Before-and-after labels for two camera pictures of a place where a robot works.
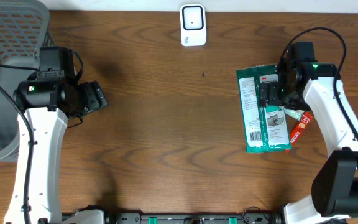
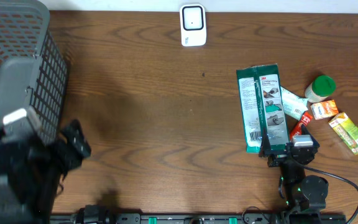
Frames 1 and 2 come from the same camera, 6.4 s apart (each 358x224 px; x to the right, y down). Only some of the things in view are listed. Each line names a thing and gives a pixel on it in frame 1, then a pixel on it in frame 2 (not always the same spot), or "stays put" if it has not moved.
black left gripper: (95, 96) → (80, 149)
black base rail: (194, 218) stays put
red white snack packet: (298, 130) stays put
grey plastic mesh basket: (12, 32) stays put
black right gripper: (274, 98) → (278, 155)
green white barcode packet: (266, 128) stays put
